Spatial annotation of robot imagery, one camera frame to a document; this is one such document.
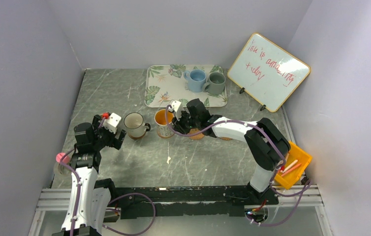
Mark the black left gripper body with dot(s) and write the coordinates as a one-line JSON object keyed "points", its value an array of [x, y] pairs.
{"points": [[103, 137]]}

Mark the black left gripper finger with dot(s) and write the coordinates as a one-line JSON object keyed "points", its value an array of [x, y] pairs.
{"points": [[97, 121], [119, 139]]}

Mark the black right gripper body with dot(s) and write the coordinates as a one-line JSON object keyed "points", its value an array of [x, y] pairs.
{"points": [[195, 122]]}

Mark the yellow-inside patterned mug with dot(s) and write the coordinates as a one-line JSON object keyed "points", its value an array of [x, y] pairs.
{"points": [[163, 130]]}

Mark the smooth wooden coaster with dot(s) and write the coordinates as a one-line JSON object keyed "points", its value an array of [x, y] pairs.
{"points": [[136, 138]]}

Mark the white mug black rim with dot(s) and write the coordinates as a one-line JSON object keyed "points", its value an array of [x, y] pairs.
{"points": [[135, 124]]}

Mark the grey-green mug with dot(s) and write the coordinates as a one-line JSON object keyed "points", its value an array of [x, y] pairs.
{"points": [[215, 84]]}

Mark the light blue mug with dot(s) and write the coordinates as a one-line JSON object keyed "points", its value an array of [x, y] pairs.
{"points": [[195, 80]]}

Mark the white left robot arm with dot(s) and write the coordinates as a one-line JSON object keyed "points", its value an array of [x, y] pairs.
{"points": [[89, 196]]}

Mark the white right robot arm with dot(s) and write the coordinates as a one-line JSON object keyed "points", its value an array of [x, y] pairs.
{"points": [[265, 142]]}

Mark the pink-capped bottle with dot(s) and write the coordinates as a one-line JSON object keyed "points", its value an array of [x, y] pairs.
{"points": [[60, 159]]}

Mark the leaf-patterned white tray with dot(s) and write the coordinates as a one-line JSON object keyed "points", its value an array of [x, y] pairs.
{"points": [[166, 83]]}

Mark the yellow-framed whiteboard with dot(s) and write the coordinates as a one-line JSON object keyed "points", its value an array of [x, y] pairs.
{"points": [[266, 72]]}

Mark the white marker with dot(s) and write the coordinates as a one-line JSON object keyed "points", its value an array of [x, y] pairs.
{"points": [[292, 164]]}

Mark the orange marker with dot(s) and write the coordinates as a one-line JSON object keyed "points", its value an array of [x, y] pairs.
{"points": [[291, 170]]}

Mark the yellow plastic bin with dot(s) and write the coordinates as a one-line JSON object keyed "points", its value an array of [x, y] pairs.
{"points": [[303, 157]]}

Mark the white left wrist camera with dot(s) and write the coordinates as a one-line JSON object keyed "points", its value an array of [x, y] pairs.
{"points": [[111, 122]]}

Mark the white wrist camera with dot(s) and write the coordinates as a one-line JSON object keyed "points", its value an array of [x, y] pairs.
{"points": [[176, 108], [111, 122]]}

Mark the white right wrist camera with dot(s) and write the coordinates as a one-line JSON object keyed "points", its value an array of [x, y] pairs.
{"points": [[176, 108]]}

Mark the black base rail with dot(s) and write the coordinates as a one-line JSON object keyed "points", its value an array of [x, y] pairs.
{"points": [[233, 200]]}

